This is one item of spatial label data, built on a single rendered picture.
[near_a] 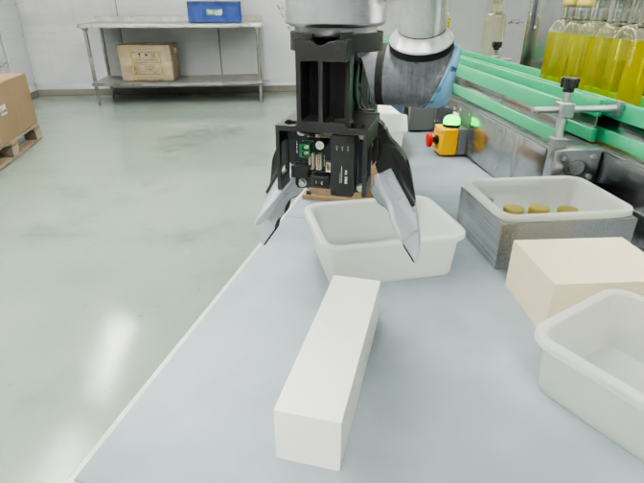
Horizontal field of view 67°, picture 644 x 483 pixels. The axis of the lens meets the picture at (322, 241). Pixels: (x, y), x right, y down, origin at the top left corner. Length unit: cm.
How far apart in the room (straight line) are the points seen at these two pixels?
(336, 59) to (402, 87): 61
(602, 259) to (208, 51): 640
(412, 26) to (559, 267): 48
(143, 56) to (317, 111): 600
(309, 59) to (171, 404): 38
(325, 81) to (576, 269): 45
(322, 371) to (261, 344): 15
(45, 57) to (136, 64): 139
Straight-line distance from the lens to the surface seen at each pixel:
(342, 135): 37
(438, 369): 60
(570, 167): 103
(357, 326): 55
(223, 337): 64
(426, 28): 92
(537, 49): 175
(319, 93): 36
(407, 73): 95
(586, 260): 73
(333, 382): 48
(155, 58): 633
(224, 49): 686
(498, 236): 79
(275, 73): 687
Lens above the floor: 113
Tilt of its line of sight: 27 degrees down
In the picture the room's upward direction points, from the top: straight up
